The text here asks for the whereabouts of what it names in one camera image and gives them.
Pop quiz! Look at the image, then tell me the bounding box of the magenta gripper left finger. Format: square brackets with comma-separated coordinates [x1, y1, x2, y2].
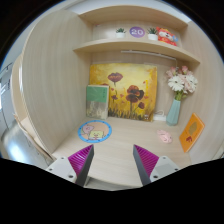
[47, 145, 94, 187]

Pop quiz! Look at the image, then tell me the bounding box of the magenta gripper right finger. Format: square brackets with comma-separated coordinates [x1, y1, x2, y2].
[133, 145, 179, 186]

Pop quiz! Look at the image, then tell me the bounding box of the round blue cartoon mouse pad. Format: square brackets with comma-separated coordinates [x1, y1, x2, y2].
[78, 120, 112, 143]

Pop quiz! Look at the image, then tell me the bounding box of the orange leaf card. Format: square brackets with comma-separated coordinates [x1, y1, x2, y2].
[179, 113, 205, 152]

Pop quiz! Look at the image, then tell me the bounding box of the white power strip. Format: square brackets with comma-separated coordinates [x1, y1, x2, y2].
[153, 110, 166, 121]

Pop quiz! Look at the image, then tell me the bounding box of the teal vase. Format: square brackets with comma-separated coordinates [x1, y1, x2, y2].
[166, 99, 181, 126]

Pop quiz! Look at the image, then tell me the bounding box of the green book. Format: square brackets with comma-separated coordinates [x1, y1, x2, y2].
[86, 85, 109, 120]

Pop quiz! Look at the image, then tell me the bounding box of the yellow flower painting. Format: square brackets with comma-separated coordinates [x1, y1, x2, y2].
[89, 63, 157, 122]

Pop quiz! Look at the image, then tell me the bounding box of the pink white flower bouquet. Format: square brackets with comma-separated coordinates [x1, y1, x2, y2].
[166, 66, 198, 101]

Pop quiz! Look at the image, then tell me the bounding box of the wooden desk hutch shelf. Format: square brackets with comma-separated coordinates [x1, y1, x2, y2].
[11, 3, 224, 187]

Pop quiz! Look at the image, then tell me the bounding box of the right small potted plant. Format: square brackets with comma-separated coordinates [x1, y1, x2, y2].
[148, 28, 158, 41]

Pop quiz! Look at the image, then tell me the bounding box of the small potted plant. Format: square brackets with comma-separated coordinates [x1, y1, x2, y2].
[148, 28, 158, 41]
[116, 28, 126, 38]

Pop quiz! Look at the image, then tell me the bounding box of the red plush toy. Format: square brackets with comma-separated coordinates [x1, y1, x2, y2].
[157, 27, 178, 46]

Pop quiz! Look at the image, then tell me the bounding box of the purple round number sign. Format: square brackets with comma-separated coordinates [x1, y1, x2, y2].
[129, 26, 145, 38]

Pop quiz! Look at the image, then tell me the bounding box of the left small potted plant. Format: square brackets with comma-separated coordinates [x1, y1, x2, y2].
[116, 28, 126, 38]

